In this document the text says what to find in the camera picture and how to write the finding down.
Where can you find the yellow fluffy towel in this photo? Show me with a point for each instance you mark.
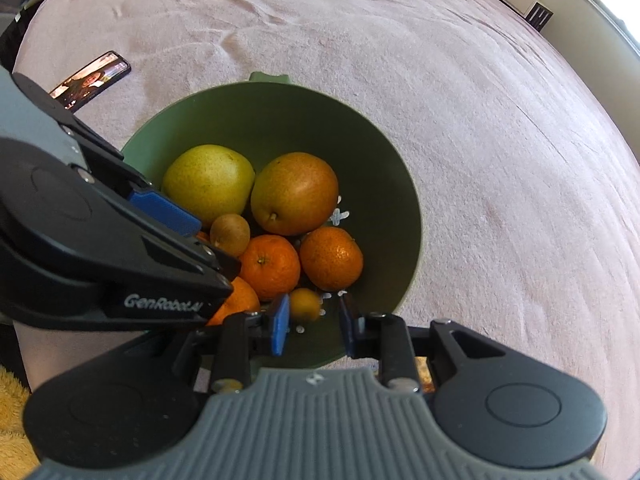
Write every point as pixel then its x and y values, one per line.
pixel 10 420

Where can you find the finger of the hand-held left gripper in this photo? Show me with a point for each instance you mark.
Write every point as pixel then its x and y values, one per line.
pixel 165 212
pixel 200 265

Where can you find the spotted ripe banana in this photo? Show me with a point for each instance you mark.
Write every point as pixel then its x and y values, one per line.
pixel 424 372

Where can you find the black smartphone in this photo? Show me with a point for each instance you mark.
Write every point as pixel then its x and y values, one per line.
pixel 90 80

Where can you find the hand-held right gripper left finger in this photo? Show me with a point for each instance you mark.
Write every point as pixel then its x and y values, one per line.
pixel 280 325

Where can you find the black box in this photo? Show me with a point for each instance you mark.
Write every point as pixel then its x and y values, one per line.
pixel 539 16

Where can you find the small brown longan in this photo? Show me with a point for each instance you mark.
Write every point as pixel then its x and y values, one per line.
pixel 305 305

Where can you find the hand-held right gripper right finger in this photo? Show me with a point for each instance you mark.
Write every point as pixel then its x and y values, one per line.
pixel 347 331

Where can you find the brown kiwi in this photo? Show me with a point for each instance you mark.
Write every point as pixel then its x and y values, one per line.
pixel 231 234

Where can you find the green pear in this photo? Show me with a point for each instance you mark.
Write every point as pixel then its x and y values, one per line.
pixel 207 185

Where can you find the yellow pear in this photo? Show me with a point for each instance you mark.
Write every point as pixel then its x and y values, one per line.
pixel 295 192

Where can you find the mandarin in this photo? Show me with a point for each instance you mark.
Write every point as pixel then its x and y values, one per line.
pixel 272 267
pixel 331 258
pixel 242 302
pixel 202 235

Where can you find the green colander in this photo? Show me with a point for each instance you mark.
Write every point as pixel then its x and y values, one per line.
pixel 300 120

